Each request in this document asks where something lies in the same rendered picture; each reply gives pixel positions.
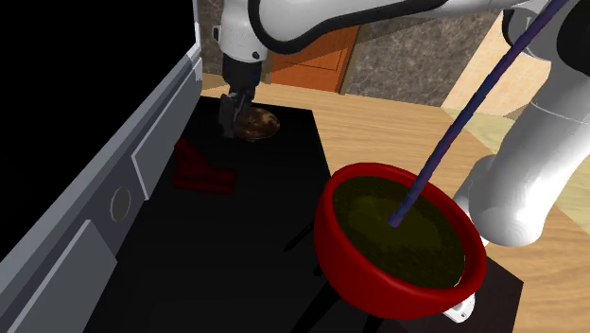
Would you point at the dark red folded cloth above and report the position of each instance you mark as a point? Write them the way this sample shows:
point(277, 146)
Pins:
point(198, 173)

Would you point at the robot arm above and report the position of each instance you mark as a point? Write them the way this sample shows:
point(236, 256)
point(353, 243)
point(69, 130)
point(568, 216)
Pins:
point(530, 184)

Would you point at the orange wooden door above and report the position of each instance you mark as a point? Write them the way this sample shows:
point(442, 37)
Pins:
point(318, 60)

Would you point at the brown round potato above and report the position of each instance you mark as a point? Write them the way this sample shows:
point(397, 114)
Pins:
point(260, 124)

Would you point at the red bowl with green inside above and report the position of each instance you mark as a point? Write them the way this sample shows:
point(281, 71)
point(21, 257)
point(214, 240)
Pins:
point(368, 281)

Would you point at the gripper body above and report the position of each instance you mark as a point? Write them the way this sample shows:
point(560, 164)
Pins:
point(241, 73)

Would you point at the grey cabinet with panels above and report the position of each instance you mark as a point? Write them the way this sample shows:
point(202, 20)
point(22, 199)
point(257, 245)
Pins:
point(69, 221)

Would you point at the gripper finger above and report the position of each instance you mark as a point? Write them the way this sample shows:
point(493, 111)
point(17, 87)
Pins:
point(227, 115)
point(246, 100)

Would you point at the purple long stick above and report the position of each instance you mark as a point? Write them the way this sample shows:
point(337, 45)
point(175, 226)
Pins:
point(465, 115)

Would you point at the black thin pen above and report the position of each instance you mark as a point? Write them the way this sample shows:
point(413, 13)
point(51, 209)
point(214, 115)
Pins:
point(298, 237)

